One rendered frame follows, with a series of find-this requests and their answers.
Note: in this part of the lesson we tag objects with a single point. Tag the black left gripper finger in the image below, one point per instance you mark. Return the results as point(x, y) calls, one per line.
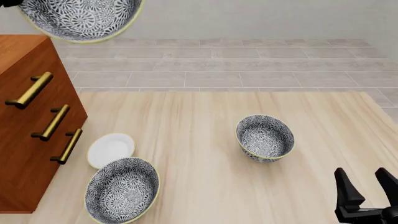
point(7, 2)

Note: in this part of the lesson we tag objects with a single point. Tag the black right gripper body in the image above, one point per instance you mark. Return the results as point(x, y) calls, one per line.
point(357, 215)

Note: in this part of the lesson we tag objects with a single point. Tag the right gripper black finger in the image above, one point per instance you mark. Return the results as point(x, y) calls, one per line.
point(347, 189)
point(390, 186)

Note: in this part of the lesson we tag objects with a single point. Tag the patterned black and white bowl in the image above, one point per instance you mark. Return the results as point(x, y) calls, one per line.
point(81, 18)
point(264, 138)
point(122, 191)

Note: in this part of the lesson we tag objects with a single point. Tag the wooden cabinet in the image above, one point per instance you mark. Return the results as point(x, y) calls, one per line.
point(18, 53)

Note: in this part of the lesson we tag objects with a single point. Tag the wooden cabinet drawer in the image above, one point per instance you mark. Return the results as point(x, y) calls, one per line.
point(21, 126)
point(31, 182)
point(43, 60)

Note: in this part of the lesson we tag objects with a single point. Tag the white plate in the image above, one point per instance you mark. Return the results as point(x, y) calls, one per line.
point(109, 148)

